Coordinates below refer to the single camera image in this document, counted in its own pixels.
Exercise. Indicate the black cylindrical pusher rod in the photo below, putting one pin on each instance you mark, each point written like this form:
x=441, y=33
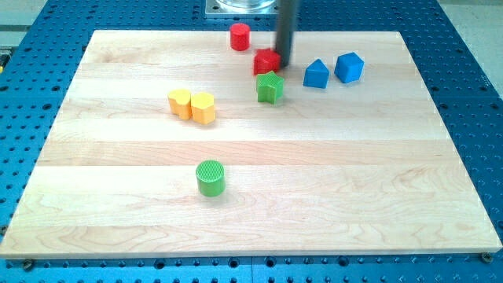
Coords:
x=285, y=28

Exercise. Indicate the red star block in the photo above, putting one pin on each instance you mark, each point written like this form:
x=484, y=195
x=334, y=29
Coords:
x=266, y=60

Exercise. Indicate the green star block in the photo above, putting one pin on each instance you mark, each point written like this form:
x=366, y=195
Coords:
x=269, y=87

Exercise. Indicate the red cylinder block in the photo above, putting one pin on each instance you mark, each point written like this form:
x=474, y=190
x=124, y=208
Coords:
x=240, y=36

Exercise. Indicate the blue pentagon house block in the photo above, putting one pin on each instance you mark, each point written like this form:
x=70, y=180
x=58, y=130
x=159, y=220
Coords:
x=316, y=75

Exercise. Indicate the blue cube block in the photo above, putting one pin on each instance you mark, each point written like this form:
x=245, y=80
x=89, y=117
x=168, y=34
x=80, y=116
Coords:
x=349, y=67

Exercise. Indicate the yellow hexagon block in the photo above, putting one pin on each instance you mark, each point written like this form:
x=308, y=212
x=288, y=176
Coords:
x=203, y=108

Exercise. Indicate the yellow heart block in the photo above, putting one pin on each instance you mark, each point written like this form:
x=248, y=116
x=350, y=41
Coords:
x=180, y=103

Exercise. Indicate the light wooden board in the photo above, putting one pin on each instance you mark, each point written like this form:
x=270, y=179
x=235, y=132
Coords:
x=360, y=168

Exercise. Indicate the green cylinder block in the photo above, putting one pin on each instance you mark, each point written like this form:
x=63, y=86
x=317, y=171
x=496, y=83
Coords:
x=210, y=175

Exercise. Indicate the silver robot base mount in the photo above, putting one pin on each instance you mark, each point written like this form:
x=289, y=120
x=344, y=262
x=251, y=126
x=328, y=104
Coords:
x=240, y=7

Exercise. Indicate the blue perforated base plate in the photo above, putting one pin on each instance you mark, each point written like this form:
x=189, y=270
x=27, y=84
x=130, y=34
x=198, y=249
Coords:
x=41, y=69

